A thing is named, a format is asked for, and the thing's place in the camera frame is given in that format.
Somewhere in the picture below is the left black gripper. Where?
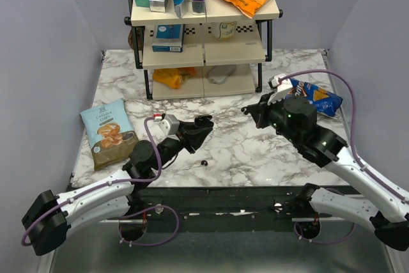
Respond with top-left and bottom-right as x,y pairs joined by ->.
151,120 -> 212,172

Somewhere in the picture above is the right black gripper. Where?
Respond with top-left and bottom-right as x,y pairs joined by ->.
247,91 -> 300,145

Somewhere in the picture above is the black earbud charging case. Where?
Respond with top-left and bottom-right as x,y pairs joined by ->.
194,114 -> 214,127

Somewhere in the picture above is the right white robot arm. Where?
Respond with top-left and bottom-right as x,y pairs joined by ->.
242,95 -> 408,251

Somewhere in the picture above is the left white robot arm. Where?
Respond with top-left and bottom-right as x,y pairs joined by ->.
20,114 -> 214,256

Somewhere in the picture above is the orange snack bag bottom shelf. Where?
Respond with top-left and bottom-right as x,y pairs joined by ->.
152,67 -> 196,89

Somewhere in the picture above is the blue Doritos chip bag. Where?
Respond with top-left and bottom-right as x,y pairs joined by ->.
286,78 -> 343,117

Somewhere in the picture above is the beige three-tier shelf rack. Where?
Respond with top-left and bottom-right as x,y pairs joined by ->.
124,0 -> 282,100

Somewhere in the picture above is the cassava chips bag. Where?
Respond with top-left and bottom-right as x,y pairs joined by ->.
80,98 -> 139,171

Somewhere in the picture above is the cream printed mug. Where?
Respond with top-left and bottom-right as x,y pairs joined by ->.
211,21 -> 236,40

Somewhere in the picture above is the blue white box middle shelf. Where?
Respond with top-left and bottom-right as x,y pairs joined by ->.
151,24 -> 185,53

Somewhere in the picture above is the brown object behind rack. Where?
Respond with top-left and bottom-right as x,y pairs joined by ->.
128,30 -> 139,50

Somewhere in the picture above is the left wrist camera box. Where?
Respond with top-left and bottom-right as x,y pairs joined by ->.
153,114 -> 180,136

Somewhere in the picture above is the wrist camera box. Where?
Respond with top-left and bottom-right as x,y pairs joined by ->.
268,74 -> 293,105
153,114 -> 180,136

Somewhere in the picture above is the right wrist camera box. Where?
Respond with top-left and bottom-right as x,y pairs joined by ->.
268,74 -> 293,105

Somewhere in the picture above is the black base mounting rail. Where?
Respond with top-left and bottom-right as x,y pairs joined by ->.
126,186 -> 317,233

